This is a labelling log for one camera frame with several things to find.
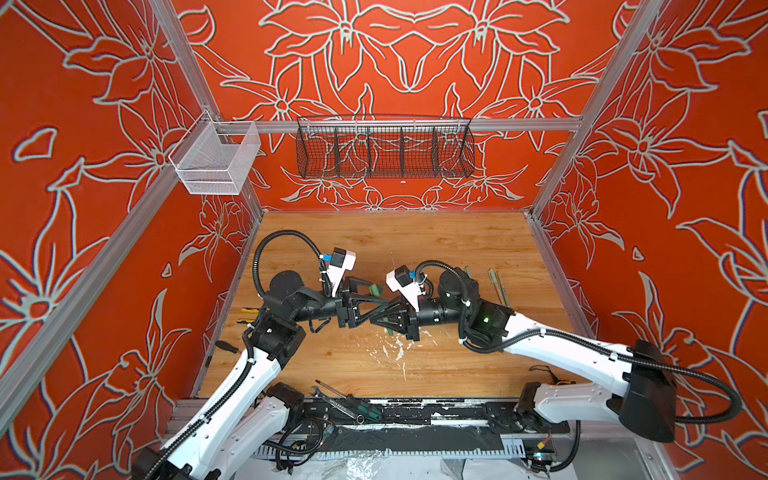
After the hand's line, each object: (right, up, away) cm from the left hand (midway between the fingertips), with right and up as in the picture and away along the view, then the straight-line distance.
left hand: (382, 299), depth 59 cm
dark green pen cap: (-2, +2, -1) cm, 3 cm away
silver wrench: (-6, -33, +15) cm, 37 cm away
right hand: (-3, -5, +1) cm, 6 cm away
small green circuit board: (+37, -39, +9) cm, 55 cm away
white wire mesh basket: (-54, +39, +34) cm, 75 cm away
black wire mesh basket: (+1, +43, +38) cm, 58 cm away
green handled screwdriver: (-4, -30, +13) cm, 33 cm away
